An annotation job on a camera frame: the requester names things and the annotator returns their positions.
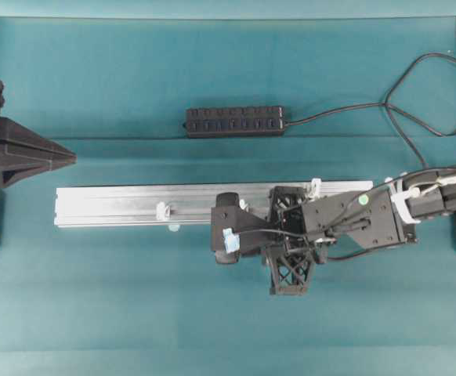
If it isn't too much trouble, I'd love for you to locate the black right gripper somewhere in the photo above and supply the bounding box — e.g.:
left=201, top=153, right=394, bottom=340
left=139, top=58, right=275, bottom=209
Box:
left=265, top=186, right=319, bottom=295

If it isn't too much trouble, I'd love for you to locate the black USB hub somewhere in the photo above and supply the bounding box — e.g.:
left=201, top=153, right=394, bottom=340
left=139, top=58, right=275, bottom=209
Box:
left=184, top=106, right=285, bottom=138

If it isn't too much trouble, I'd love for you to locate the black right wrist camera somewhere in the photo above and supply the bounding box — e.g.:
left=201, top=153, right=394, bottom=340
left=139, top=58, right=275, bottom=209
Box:
left=211, top=192, right=277, bottom=265

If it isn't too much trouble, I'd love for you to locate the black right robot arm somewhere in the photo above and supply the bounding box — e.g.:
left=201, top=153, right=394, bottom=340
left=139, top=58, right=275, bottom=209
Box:
left=265, top=167, right=456, bottom=295

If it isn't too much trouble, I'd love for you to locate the right clear zip-tie ring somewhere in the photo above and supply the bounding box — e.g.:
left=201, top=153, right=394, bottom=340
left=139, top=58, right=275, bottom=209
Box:
left=305, top=178, right=324, bottom=199

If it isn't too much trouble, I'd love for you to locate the black USB cable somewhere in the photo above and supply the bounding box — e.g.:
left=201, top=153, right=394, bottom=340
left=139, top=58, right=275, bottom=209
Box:
left=284, top=52, right=456, bottom=170

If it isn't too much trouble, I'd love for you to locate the aluminium extrusion rail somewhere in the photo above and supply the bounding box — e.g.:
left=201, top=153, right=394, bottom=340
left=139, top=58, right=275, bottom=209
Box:
left=54, top=178, right=374, bottom=228

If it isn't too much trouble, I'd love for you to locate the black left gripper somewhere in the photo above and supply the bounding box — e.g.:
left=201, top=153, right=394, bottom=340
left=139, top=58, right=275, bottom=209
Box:
left=0, top=81, right=76, bottom=188

